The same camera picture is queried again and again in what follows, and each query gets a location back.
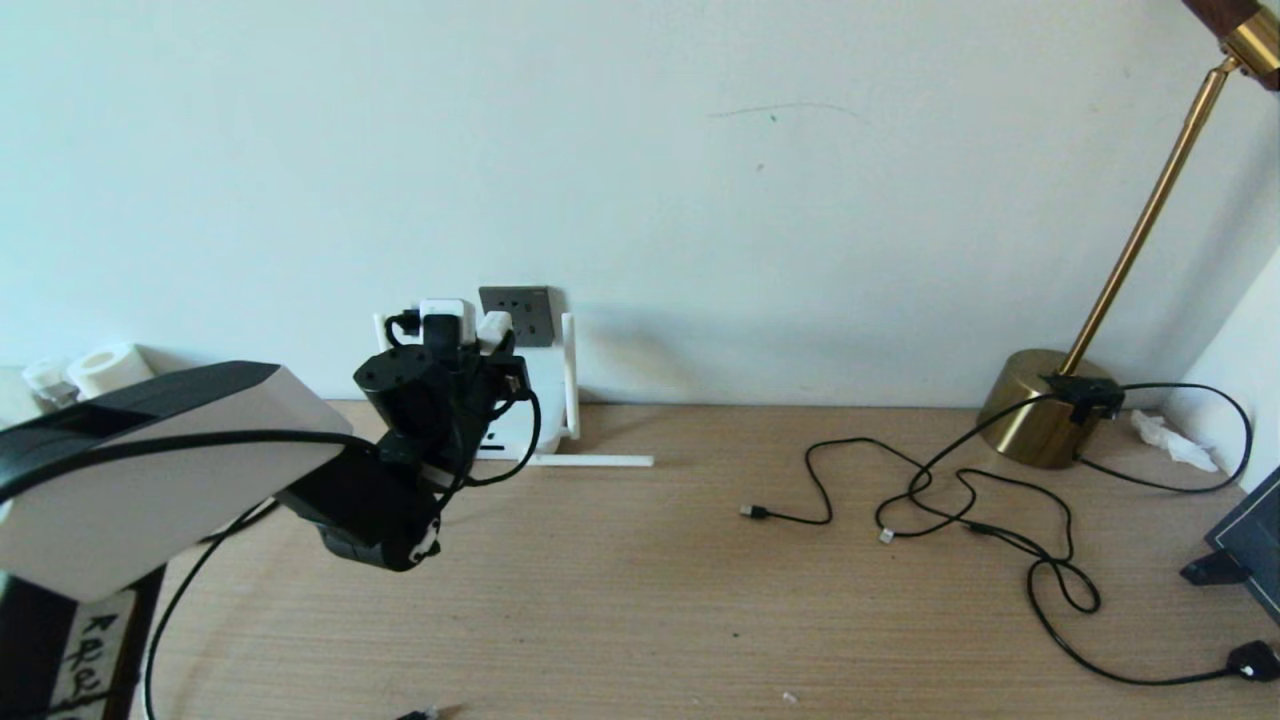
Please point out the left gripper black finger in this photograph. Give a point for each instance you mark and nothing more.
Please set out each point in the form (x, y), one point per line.
(512, 355)
(481, 362)

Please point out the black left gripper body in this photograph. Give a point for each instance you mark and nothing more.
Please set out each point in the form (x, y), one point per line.
(475, 410)

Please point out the white power adapter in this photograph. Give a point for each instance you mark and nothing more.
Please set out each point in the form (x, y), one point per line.
(495, 328)

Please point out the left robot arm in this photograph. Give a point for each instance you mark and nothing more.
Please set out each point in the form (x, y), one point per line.
(150, 500)

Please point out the white router with antennas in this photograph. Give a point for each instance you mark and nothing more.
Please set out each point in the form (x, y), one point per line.
(545, 400)

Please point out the white toilet paper roll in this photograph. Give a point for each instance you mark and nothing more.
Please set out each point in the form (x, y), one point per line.
(105, 368)

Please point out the small clear plastic jar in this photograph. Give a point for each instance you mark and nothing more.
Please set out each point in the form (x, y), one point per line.
(45, 378)

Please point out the brass desk lamp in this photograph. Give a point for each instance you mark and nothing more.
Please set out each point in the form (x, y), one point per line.
(1035, 408)

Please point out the black clip on lamp base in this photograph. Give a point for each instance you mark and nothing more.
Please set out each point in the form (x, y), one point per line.
(1085, 396)

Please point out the crumpled white tissue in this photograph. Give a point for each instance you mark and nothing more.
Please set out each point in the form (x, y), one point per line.
(1168, 438)

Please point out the dark blue box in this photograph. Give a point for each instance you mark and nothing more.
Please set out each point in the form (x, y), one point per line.
(1250, 535)

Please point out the grey wall socket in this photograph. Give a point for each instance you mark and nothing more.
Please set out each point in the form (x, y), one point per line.
(530, 315)

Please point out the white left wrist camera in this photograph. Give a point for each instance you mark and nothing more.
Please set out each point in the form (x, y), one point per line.
(447, 318)

